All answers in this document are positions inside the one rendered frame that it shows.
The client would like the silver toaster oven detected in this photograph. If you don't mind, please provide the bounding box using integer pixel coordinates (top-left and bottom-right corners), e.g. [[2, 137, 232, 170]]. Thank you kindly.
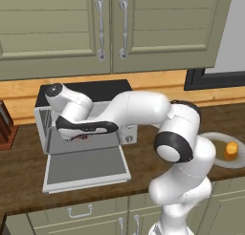
[[33, 78, 139, 156]]

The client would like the toaster oven glass door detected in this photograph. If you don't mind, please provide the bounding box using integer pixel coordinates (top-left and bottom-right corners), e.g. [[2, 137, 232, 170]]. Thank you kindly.
[[41, 144, 132, 195]]

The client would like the black framed window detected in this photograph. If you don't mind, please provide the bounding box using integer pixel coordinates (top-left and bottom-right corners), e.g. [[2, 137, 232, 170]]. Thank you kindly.
[[183, 0, 245, 92]]

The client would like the pale grey round plate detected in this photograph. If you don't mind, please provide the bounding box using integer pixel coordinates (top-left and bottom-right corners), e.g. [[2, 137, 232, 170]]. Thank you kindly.
[[200, 131, 245, 170]]

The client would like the silver cupboard door handle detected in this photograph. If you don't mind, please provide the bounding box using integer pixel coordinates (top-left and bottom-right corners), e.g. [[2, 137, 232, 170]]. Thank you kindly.
[[118, 0, 130, 61], [94, 0, 107, 61]]

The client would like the olive green base cupboard run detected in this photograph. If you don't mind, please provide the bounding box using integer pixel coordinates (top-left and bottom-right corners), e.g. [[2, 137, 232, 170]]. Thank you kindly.
[[194, 176, 245, 235]]

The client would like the olive green wall cupboard door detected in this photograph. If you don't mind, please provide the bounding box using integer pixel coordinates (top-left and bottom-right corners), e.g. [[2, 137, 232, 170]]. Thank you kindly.
[[110, 0, 235, 75], [0, 0, 112, 82]]

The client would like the silver drawer handle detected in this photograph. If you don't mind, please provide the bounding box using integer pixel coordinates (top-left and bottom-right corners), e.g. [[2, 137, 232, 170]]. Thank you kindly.
[[67, 203, 95, 220]]

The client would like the brown wooden knife block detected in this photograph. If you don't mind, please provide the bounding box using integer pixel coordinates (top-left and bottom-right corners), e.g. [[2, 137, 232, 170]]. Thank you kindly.
[[0, 99, 20, 151]]

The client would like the silver base cupboard handle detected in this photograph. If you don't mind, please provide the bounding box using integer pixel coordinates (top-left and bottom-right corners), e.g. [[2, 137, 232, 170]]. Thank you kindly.
[[133, 214, 142, 235], [117, 217, 125, 235]]

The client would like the orange baguette bread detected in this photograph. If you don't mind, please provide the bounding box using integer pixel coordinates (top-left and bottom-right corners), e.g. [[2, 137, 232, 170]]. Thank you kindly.
[[223, 140, 240, 161]]

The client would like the small olive green drawer front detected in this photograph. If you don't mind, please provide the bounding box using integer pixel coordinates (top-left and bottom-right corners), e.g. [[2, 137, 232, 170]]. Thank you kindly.
[[127, 192, 163, 212]]

